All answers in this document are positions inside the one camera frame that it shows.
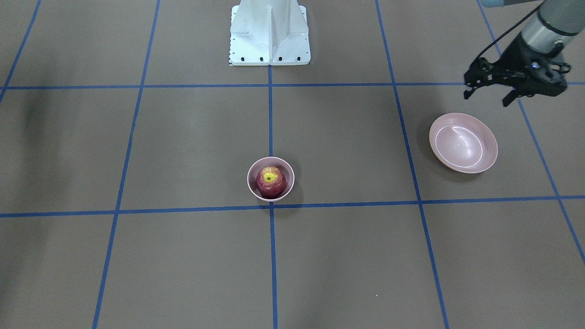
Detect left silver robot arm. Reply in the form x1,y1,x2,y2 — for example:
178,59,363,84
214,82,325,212
463,0,585,107

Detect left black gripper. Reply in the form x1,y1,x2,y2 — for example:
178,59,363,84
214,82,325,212
463,35,572,107

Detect pink plate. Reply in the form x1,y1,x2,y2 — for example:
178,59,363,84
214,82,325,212
429,113,499,174

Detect pink bowl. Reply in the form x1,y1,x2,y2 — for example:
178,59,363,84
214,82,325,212
247,156,295,202

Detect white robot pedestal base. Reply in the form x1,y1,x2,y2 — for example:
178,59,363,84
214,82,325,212
229,0,311,66

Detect red apple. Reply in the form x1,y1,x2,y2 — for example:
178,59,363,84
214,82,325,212
255,166,287,199

